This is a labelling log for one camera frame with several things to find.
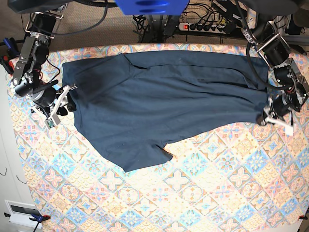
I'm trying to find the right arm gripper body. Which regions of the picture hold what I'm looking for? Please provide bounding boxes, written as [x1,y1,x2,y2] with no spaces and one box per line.
[14,79,77,119]

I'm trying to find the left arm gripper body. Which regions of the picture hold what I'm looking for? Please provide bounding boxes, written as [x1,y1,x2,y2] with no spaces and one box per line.
[256,94,302,127]

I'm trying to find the dark blue t-shirt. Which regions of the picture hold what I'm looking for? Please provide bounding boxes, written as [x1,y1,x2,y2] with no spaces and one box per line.
[62,51,268,172]

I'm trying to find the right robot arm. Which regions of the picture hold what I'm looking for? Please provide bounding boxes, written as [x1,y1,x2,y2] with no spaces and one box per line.
[12,12,77,121]

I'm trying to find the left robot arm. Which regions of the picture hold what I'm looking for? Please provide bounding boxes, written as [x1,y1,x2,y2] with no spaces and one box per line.
[241,16,309,128]

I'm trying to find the patterned tablecloth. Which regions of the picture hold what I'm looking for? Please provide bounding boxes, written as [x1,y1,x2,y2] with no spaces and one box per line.
[6,43,309,232]

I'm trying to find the white power strip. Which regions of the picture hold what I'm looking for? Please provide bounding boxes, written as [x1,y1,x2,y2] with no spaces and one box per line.
[178,23,225,34]

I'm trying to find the blue clamp lower left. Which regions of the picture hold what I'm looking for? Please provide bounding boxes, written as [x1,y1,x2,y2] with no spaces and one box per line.
[3,213,51,232]

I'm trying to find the white floor vent box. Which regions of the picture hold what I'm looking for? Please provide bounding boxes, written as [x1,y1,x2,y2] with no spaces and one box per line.
[4,200,40,229]

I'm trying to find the orange clamp lower right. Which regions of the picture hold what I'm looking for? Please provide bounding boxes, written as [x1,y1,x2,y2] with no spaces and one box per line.
[298,215,308,220]

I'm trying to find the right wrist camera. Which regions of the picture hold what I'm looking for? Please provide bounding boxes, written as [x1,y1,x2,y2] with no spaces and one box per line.
[45,115,60,129]

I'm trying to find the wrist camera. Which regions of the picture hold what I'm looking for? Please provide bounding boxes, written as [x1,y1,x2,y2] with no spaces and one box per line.
[285,125,294,136]
[45,115,60,129]

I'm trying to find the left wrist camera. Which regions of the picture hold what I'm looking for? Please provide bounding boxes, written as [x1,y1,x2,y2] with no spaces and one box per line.
[285,125,294,136]

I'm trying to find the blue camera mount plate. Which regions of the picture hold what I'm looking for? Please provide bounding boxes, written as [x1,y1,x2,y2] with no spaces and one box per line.
[115,0,189,15]

